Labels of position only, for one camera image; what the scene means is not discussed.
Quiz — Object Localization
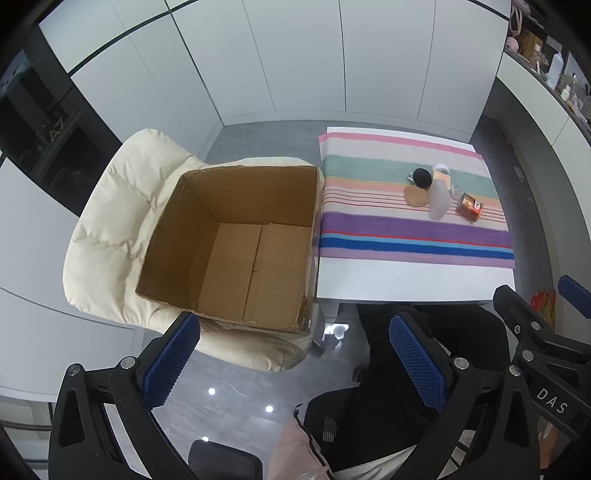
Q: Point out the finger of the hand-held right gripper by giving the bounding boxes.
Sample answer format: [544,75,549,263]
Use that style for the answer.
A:
[492,285,557,344]
[557,275,591,320]

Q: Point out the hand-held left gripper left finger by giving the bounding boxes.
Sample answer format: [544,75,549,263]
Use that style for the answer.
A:
[48,311,204,480]

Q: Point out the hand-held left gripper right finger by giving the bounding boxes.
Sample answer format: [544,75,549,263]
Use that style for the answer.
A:
[389,311,544,480]

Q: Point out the tan round makeup sponge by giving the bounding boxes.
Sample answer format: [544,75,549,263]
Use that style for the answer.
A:
[404,185,429,210]

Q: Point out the orange snack packet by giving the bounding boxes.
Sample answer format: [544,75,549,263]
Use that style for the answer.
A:
[530,290,557,326]

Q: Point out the person's black pants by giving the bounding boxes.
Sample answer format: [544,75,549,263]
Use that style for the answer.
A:
[355,302,513,462]

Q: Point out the white table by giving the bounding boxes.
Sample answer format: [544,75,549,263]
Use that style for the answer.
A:
[316,127,517,305]

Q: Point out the red metal can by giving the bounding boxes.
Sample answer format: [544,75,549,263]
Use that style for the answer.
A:
[456,193,485,223]

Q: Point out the pink cloth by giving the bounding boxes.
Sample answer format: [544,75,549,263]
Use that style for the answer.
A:
[268,406,334,480]

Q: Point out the cream padded chair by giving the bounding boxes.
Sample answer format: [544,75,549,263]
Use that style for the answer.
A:
[62,128,324,372]

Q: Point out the white curved counter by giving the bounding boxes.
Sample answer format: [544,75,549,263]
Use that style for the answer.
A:
[471,48,591,324]

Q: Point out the tall white bottle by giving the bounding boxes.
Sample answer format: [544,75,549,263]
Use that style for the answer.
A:
[547,52,564,88]

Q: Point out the black glass cabinet panel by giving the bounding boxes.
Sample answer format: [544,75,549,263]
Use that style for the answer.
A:
[0,41,123,217]

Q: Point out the small brown cardboard box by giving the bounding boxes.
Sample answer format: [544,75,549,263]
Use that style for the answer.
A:
[517,28,546,58]

